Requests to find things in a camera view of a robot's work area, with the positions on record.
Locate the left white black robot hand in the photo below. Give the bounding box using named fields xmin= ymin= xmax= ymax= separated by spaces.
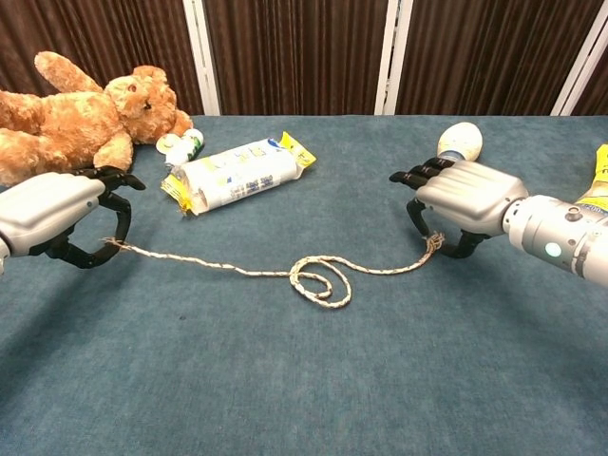
xmin=0 ymin=165 xmax=147 ymax=271

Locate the beige braided rope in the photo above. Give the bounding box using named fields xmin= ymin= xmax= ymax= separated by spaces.
xmin=101 ymin=231 xmax=447 ymax=311

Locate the brown curtain panel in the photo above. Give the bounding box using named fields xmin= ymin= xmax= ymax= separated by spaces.
xmin=202 ymin=0 xmax=390 ymax=116
xmin=0 ymin=0 xmax=205 ymax=116
xmin=395 ymin=0 xmax=599 ymax=116
xmin=573 ymin=59 xmax=608 ymax=117

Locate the small white green bottle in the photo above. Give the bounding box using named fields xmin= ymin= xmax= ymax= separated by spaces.
xmin=164 ymin=128 xmax=205 ymax=167

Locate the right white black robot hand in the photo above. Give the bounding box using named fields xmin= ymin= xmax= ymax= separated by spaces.
xmin=389 ymin=159 xmax=531 ymax=260

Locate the blue felt table mat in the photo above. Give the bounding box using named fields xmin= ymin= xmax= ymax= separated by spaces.
xmin=0 ymin=113 xmax=608 ymax=456

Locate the white partition post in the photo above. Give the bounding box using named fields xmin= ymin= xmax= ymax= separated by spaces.
xmin=550 ymin=0 xmax=608 ymax=117
xmin=373 ymin=0 xmax=414 ymax=116
xmin=182 ymin=0 xmax=222 ymax=116

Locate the yellow snack bag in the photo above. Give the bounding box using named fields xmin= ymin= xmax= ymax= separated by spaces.
xmin=572 ymin=144 xmax=608 ymax=218

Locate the brown teddy bear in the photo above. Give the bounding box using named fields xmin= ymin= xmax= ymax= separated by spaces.
xmin=0 ymin=50 xmax=195 ymax=188

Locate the white yellow tissue package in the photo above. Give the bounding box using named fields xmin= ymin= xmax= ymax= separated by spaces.
xmin=160 ymin=130 xmax=318 ymax=218

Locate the cream squeeze bottle blue cap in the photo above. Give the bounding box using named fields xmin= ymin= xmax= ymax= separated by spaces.
xmin=436 ymin=122 xmax=485 ymax=162

